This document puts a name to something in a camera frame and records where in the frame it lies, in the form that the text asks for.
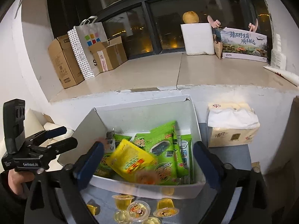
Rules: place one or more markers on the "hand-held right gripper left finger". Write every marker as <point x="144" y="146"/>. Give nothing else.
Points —
<point x="90" y="164"/>

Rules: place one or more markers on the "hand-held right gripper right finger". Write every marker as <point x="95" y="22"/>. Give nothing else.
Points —
<point x="205" y="165"/>

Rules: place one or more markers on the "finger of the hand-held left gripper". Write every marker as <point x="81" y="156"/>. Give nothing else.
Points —
<point x="66" y="144"/>
<point x="56" y="131"/>

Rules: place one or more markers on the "small dark snack packet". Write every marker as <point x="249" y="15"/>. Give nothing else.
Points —
<point x="110" y="137"/>

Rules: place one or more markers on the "pile of green seaweed packets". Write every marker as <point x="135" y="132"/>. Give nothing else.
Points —
<point x="168" y="154"/>

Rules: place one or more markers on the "yellow snack packet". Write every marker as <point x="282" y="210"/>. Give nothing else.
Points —
<point x="130" y="158"/>

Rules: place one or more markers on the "orange jelly cup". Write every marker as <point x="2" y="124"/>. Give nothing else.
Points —
<point x="147" y="177"/>

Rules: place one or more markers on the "white cardboard box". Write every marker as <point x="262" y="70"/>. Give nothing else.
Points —
<point x="149" y="107"/>

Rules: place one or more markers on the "person's left hand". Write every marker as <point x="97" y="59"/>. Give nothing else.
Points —
<point x="17" y="183"/>

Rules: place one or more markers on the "cream leather sofa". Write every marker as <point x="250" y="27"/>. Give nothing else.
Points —
<point x="37" y="123"/>

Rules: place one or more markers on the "grey table mat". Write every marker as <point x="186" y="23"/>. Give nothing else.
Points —
<point x="236" y="163"/>

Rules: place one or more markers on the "tissue paper pack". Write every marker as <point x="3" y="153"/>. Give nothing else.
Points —
<point x="231" y="126"/>

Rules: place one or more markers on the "small yellow jelly cup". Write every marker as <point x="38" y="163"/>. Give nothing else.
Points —
<point x="256" y="166"/>

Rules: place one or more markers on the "cluster of yellow jelly cups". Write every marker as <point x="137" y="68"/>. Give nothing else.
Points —
<point x="140" y="211"/>

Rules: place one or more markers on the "large brown cardboard box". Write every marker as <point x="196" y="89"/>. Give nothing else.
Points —
<point x="63" y="63"/>

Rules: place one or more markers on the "polka dot paper bag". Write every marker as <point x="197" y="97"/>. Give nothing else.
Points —
<point x="86" y="46"/>

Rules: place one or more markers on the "small open cardboard box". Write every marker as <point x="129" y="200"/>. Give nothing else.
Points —
<point x="109" y="56"/>

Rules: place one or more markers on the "small brown paper bag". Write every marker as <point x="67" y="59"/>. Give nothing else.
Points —
<point x="218" y="49"/>

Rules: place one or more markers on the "white tube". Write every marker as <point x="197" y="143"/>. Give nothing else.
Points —
<point x="283" y="74"/>

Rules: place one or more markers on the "white foam box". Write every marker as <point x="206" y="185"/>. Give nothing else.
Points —
<point x="197" y="39"/>

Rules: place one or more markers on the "landscape printed gift box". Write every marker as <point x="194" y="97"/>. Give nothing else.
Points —
<point x="245" y="44"/>

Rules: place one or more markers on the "white plastic bottle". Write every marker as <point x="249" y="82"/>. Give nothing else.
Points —
<point x="278" y="53"/>

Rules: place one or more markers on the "pink plastic toy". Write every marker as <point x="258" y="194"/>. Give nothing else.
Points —
<point x="213" y="22"/>
<point x="253" y="25"/>

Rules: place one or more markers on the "round yellow fruit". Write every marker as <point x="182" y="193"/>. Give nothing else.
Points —
<point x="190" y="17"/>

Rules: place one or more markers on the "dark framed window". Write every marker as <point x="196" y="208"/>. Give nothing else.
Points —
<point x="163" y="9"/>

